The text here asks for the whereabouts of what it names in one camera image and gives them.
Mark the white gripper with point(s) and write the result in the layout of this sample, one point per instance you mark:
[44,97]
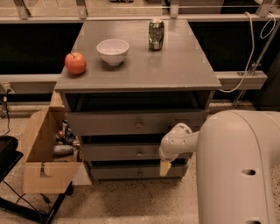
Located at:
[168,153]

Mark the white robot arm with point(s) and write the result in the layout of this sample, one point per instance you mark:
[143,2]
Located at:
[235,150]

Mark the grey top drawer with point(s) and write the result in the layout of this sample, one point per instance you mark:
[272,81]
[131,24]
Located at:
[132,122]

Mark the grey drawer cabinet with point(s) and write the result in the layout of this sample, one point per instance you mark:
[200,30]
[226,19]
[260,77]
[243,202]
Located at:
[178,77]

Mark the dark bottle in box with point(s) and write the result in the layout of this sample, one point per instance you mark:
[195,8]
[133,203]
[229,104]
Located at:
[68,135]

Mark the can in box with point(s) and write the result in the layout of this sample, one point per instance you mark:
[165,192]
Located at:
[63,150]

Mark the cardboard box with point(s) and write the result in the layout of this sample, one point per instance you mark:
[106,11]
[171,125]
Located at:
[42,172]

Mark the white bowl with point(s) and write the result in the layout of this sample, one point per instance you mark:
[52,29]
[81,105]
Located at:
[113,51]

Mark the red apple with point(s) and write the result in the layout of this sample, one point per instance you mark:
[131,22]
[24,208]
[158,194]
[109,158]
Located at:
[75,63]

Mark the green soda can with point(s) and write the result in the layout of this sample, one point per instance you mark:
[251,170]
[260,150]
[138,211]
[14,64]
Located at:
[156,34]

